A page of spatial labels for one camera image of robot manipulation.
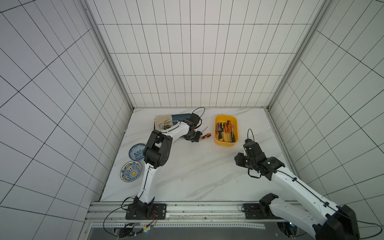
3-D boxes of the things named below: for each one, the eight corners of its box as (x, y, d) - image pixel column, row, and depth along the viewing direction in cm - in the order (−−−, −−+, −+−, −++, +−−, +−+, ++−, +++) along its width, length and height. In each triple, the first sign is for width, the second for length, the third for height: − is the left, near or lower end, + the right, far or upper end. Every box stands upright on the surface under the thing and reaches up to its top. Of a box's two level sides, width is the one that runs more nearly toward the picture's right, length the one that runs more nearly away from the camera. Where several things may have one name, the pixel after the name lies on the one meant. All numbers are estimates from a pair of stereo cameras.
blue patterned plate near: (120, 184, 84) (116, 181, 80) (126, 164, 92) (123, 160, 88) (139, 184, 84) (136, 181, 80) (143, 164, 92) (141, 160, 88)
